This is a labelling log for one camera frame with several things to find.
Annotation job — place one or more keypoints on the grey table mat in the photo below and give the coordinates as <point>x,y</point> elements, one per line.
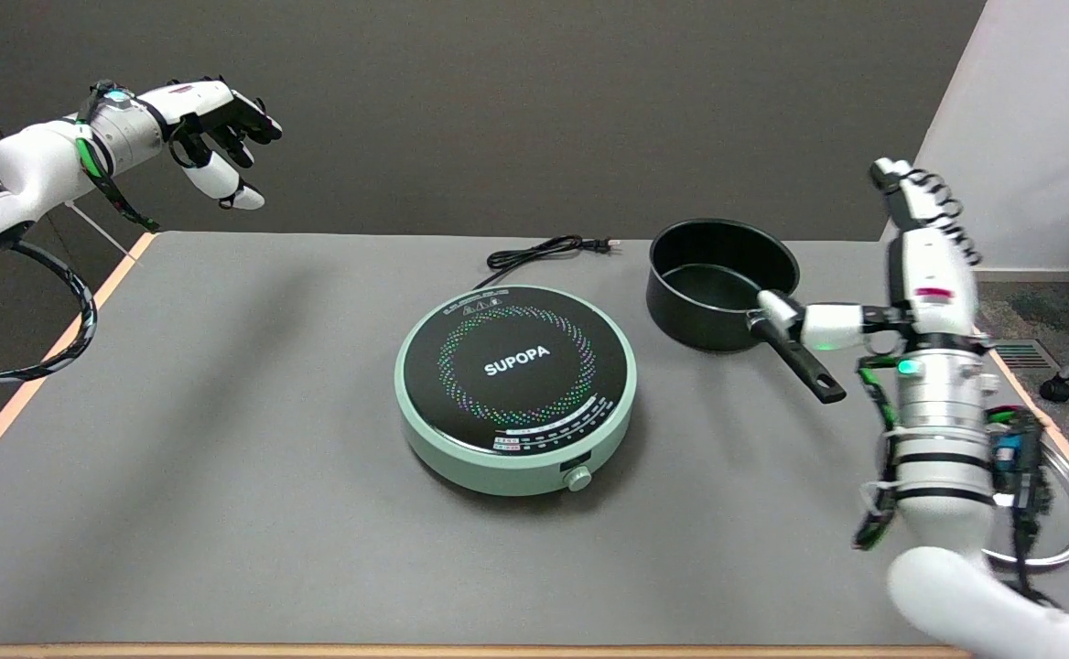
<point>223,458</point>

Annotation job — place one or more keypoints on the green round induction cooker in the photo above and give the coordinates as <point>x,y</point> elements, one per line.
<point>516,403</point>

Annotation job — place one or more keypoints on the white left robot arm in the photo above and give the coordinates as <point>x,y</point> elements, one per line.
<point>36,169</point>

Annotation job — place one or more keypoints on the metal floor vent grille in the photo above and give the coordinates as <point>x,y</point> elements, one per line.
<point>1024,355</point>

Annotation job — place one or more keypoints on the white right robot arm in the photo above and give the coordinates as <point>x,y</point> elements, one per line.
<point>942,412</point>

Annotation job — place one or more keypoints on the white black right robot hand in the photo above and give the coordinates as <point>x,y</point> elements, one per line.
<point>933,270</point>

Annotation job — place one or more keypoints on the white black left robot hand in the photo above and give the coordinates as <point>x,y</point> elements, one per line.
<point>214,101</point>

